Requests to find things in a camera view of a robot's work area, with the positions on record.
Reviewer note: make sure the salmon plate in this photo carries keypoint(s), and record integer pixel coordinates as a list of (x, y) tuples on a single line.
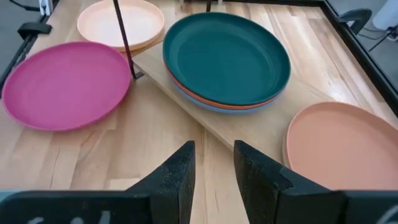
[(342, 146)]

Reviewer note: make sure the white cylindrical object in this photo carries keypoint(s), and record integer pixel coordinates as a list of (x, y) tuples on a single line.
[(387, 14)]

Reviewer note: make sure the orange plate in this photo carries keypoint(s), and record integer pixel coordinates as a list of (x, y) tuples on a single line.
[(224, 107)]

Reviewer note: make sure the dark green plate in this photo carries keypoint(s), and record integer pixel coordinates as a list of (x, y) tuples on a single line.
[(227, 59)]

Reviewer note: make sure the wooden shelf with black legs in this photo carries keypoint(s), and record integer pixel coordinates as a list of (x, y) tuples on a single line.
[(248, 130)]

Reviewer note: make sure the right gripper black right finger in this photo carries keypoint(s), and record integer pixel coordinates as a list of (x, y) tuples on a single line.
[(267, 193)]

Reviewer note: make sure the light blue plate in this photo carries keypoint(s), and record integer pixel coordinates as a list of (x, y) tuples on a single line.
[(224, 111)]

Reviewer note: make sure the pink plate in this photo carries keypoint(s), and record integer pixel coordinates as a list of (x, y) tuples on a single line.
[(65, 87)]

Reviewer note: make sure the cream plate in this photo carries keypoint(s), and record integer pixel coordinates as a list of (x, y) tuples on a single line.
[(102, 23)]

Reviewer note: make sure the black table clamp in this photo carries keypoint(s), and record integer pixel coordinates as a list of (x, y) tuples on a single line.
[(357, 17), (32, 29)]

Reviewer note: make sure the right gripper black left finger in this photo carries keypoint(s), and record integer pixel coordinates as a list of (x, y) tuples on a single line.
[(171, 189)]

